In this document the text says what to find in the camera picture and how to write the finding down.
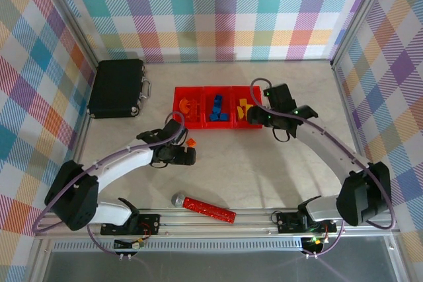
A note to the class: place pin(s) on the small orange square lego brick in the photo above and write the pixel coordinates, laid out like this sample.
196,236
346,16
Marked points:
191,143

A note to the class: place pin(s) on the aluminium front rail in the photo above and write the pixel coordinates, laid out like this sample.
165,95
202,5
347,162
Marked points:
215,226

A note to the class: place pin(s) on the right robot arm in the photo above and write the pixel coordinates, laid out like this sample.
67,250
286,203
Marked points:
330,150

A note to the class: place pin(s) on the blue lego brick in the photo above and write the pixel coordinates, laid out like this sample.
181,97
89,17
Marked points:
215,111
214,117
224,117
217,104
217,97

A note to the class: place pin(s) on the grey metal sheet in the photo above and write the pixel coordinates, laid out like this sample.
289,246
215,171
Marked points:
215,268

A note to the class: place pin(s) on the yellow lego brick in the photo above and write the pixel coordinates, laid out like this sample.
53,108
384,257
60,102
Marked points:
241,113

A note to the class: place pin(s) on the yellow curved lego piece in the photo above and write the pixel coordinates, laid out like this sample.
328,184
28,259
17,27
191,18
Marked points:
244,101

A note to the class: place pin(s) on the aluminium frame post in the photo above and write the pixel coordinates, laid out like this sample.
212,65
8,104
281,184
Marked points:
361,14
75,14

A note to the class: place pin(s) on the small black controller board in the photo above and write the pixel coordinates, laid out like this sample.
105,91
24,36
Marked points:
314,245
129,245

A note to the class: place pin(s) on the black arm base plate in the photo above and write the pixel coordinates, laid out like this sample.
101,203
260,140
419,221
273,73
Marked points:
150,224
287,222

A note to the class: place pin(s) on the black hard case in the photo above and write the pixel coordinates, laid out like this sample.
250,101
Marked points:
115,87

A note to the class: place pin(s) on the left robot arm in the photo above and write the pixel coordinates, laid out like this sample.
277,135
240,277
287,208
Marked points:
122,163

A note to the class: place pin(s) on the red glitter microphone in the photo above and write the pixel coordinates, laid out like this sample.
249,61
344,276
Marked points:
205,207

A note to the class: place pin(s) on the aluminium side rail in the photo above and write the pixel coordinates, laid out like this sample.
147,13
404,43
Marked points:
81,130
352,113

